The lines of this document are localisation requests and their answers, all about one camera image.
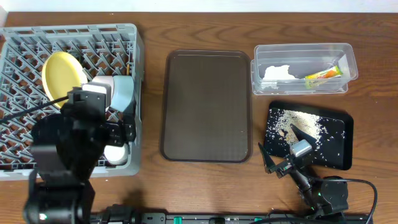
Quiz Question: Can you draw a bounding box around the snack wrapper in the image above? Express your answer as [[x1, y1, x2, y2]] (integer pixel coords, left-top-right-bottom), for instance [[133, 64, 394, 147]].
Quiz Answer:
[[304, 65, 343, 89]]

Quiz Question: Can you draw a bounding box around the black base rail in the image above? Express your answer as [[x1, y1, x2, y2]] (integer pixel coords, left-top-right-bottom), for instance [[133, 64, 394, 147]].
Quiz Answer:
[[90, 203, 374, 224]]

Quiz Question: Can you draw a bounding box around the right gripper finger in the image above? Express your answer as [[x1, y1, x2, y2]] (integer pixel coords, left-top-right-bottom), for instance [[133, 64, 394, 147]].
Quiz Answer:
[[258, 143, 275, 174], [290, 124, 308, 141]]

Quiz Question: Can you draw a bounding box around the small white cup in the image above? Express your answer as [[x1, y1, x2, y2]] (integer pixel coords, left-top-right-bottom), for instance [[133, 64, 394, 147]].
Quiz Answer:
[[104, 144, 129, 166]]

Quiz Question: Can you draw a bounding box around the clear plastic bin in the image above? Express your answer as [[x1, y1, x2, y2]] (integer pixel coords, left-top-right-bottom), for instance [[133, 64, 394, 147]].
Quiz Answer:
[[251, 43, 358, 95]]

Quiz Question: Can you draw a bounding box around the white napkin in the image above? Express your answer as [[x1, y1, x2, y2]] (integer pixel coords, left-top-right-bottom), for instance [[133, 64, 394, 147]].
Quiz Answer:
[[261, 65, 297, 90]]

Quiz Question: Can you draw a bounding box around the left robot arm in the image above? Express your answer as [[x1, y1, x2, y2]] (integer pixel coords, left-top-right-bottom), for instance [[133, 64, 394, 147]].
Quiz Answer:
[[23, 101, 136, 223]]

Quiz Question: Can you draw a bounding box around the yellow plate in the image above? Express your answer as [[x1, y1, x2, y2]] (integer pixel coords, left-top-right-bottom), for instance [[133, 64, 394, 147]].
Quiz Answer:
[[41, 52, 88, 101]]

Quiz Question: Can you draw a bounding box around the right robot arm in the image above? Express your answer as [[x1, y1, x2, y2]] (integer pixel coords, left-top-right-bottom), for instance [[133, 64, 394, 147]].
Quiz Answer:
[[259, 124, 349, 218]]

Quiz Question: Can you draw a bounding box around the pink bowl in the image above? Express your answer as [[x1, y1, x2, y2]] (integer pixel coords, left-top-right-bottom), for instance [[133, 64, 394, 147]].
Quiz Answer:
[[85, 76, 114, 111]]

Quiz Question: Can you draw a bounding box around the dark brown serving tray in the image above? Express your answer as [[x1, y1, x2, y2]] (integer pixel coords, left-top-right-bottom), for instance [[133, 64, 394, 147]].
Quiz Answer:
[[159, 50, 252, 164]]

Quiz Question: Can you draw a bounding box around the wooden chopstick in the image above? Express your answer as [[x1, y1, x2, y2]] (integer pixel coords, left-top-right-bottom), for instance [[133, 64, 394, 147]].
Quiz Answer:
[[126, 63, 130, 76]]

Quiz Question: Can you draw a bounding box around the light blue bowl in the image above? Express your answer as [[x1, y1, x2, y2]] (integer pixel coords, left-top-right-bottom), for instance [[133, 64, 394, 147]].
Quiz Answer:
[[110, 75, 134, 112]]

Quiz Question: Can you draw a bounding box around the black tray bin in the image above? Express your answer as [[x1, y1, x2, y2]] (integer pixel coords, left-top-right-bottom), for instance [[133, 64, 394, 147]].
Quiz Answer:
[[264, 101, 354, 170]]

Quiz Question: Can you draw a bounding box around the food scraps rice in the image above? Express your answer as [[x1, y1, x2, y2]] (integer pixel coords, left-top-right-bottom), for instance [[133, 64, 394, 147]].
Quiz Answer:
[[264, 108, 345, 164]]

